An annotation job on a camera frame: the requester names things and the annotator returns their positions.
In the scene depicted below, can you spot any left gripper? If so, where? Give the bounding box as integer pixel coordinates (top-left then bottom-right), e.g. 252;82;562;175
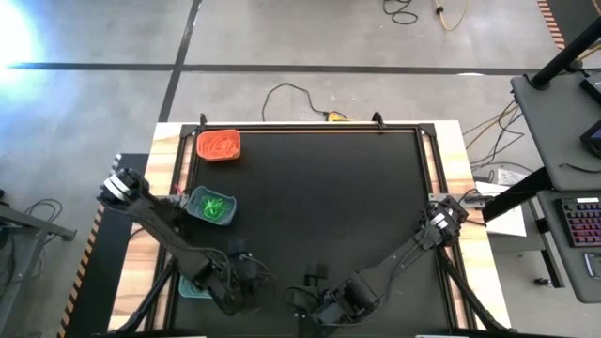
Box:
213;262;274;316

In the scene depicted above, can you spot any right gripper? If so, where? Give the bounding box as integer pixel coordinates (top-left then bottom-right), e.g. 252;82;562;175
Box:
285;283;351;338

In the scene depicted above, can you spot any teal plastic basket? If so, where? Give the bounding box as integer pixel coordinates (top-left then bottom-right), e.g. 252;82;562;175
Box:
177;273;214;300

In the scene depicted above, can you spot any slate blue plastic basket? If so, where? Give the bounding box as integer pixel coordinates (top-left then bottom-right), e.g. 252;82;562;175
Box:
183;185;239;227

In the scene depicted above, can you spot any black floor mat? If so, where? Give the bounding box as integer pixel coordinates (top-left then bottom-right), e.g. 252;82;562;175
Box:
63;153;150;338

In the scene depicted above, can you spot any orange plastic basket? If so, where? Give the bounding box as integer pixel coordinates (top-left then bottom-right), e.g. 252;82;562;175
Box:
195;129;242;163

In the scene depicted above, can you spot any grey metal stand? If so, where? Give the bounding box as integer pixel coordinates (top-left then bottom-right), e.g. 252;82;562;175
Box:
0;187;78;330

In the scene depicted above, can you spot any white paper sheet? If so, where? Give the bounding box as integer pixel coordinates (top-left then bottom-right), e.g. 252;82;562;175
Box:
473;180;528;238

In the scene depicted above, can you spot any black stand beam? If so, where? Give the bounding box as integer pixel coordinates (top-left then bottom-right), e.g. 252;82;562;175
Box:
481;166;554;223

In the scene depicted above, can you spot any grey keyboard desk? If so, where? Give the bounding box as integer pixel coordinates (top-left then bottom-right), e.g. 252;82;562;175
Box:
536;190;601;305

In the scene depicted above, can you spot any silver desk gadget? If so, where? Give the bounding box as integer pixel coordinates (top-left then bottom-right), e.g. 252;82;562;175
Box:
583;252;601;282

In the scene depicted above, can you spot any blue-lit keyboard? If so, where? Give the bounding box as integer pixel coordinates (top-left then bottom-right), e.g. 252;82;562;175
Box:
554;196;601;249

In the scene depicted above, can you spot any grey side desk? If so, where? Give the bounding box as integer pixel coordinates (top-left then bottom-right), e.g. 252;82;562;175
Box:
510;69;601;192

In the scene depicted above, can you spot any black tablet screen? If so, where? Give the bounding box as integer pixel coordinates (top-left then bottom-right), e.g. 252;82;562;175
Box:
579;119;601;159

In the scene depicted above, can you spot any black stand pole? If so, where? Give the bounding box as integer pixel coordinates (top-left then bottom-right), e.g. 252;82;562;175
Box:
529;16;601;91

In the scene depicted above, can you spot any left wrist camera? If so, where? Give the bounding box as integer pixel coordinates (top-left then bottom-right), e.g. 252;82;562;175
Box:
227;238;259;282

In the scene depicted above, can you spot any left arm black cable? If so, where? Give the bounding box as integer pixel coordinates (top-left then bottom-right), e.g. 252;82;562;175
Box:
251;254;279;288

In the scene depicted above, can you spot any black metal table frame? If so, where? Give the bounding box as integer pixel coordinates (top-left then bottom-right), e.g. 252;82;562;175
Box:
100;119;517;338

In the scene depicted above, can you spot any silver metal bracket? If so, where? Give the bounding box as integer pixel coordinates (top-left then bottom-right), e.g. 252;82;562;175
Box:
427;191;488;208

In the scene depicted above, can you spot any grey floor cable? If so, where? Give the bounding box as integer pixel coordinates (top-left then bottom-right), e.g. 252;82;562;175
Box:
22;198;65;222

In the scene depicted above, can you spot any black power cable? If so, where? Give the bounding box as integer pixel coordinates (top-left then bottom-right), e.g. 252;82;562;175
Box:
260;82;330;123

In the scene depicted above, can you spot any bundle of thin cables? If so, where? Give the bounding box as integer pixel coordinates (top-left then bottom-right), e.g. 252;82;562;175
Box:
462;99;534;184

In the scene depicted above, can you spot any black desk cable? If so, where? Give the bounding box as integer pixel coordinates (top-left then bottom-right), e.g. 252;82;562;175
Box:
558;162;601;175

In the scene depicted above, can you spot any black floor cable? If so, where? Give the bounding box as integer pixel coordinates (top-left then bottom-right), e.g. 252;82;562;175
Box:
382;0;420;26

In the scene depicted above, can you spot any yellow floor cable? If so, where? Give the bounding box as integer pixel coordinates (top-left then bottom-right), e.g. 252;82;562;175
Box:
432;0;470;32

